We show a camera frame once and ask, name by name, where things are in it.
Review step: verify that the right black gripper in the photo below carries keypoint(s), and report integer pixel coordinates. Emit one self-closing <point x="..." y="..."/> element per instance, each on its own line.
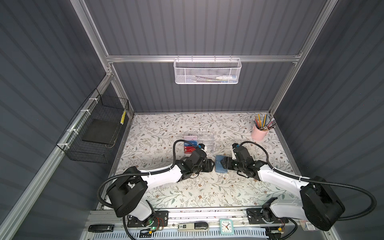
<point x="227" y="162"/>

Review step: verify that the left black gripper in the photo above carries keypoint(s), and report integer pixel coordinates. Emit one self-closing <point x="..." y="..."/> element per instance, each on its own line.
<point x="210" y="166"/>

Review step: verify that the blue leather card holder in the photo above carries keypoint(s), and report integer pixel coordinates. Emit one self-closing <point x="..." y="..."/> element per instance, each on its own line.
<point x="219" y="166"/>

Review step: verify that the clear acrylic organizer box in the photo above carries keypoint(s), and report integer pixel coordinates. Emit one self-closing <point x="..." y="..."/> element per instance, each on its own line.
<point x="205" y="138"/>

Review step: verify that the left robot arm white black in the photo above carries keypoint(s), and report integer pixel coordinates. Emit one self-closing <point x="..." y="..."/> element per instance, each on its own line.
<point x="126" y="193"/>

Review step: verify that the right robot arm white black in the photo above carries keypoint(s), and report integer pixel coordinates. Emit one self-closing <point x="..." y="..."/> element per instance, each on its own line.
<point x="316" y="202"/>

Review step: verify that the blue card in organizer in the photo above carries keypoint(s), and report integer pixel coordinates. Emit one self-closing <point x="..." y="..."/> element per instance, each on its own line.
<point x="191" y="144"/>

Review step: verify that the red card in organizer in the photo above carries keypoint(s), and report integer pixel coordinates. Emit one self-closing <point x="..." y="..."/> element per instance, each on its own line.
<point x="189" y="149"/>

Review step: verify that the pink card in organizer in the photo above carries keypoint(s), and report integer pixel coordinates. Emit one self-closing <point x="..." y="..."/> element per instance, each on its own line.
<point x="190" y="137"/>

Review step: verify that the pink pencil cup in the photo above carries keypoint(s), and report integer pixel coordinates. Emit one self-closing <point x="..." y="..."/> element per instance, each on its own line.
<point x="258" y="135"/>

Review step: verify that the coloured pencils in cup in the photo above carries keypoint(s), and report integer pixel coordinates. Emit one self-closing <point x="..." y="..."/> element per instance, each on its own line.
<point x="264" y="122"/>

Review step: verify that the small teal desk clock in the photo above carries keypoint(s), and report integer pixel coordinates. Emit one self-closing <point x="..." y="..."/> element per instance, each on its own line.
<point x="226" y="227"/>

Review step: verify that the floral patterned table mat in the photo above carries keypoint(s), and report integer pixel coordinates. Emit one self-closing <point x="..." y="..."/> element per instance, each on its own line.
<point x="154" y="140"/>

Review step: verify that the pens in white basket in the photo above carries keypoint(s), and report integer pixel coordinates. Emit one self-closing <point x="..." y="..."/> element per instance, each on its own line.
<point x="220" y="79"/>

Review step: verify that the yellow tag on basket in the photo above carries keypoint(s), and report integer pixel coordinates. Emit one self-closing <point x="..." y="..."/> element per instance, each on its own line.
<point x="123" y="117"/>

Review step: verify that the small clear packet with label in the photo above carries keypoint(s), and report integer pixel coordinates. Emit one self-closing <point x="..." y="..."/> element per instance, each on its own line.
<point x="307" y="226"/>

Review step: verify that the black flat pad in basket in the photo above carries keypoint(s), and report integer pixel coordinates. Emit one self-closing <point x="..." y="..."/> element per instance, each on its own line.
<point x="100" y="132"/>

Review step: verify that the black stapler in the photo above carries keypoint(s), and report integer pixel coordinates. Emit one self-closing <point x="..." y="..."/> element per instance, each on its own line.
<point x="101" y="228"/>

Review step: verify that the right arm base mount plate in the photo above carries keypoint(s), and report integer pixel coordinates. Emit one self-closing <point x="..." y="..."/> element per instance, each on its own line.
<point x="261" y="216"/>

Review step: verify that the silver black device on rail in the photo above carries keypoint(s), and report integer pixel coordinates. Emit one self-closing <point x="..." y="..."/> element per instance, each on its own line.
<point x="193" y="227"/>

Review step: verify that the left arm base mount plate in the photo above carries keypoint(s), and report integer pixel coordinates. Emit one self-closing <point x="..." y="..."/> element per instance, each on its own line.
<point x="157" y="219"/>

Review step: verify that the white wire mesh basket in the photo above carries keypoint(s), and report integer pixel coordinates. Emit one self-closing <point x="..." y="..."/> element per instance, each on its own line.
<point x="186" y="69"/>

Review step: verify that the black wire wall basket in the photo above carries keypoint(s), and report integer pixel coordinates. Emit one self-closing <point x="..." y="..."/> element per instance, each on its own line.
<point x="101" y="107"/>

